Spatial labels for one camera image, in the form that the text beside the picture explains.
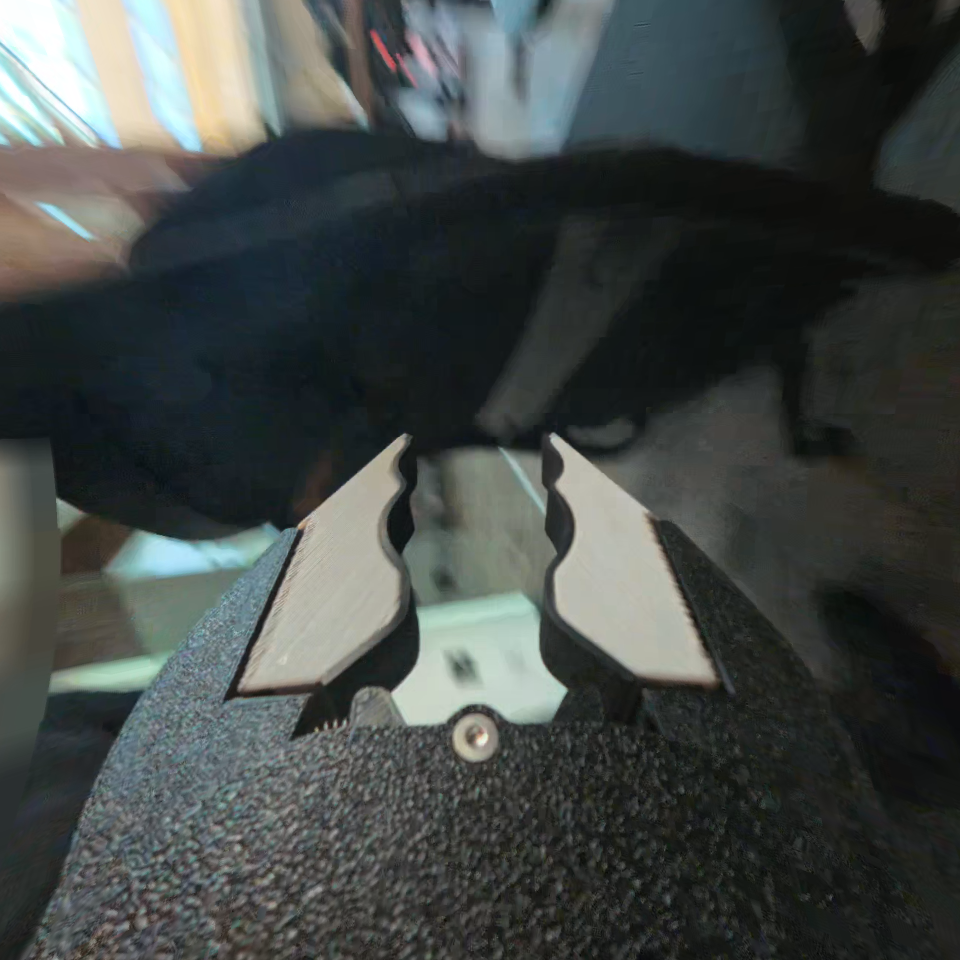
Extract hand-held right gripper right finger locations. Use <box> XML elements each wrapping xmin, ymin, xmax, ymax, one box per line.
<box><xmin>540</xmin><ymin>432</ymin><xmax>720</xmax><ymax>723</ymax></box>

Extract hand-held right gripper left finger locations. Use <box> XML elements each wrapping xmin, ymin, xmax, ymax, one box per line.
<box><xmin>227</xmin><ymin>433</ymin><xmax>417</xmax><ymax>727</ymax></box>

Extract black office chair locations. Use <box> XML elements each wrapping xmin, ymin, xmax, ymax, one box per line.
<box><xmin>0</xmin><ymin>131</ymin><xmax>960</xmax><ymax>541</ymax></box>

